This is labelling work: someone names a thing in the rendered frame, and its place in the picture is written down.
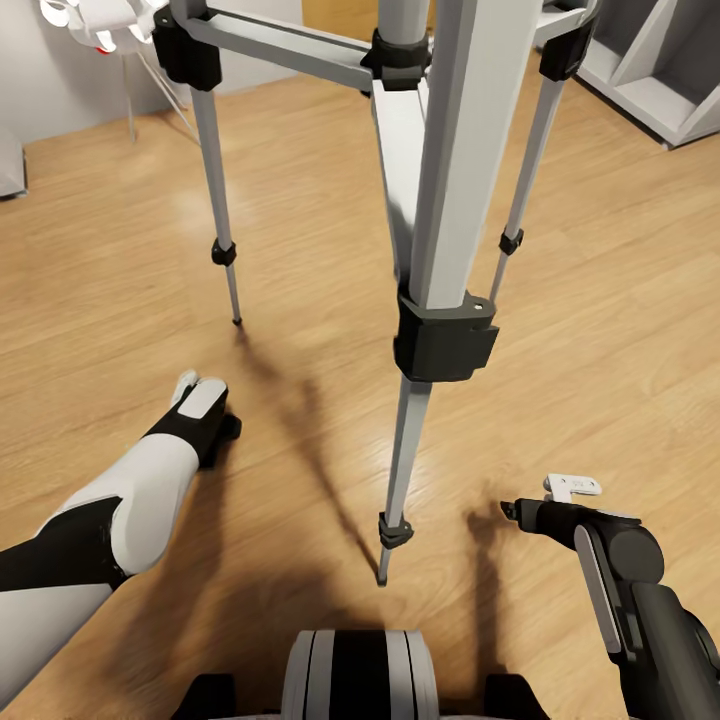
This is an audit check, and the camera tripod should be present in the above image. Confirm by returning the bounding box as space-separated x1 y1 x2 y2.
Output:
151 0 603 587

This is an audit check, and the robot trunk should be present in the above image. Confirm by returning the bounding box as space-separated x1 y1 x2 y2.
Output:
280 629 440 720

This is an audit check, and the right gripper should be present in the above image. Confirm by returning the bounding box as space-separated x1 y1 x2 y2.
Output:
501 498 582 546

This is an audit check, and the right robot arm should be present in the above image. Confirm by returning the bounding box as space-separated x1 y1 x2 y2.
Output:
501 473 720 720

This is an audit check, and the digital camera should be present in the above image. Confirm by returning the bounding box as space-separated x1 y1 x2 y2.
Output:
198 413 242 471

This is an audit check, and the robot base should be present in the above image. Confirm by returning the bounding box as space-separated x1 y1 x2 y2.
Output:
173 674 547 720

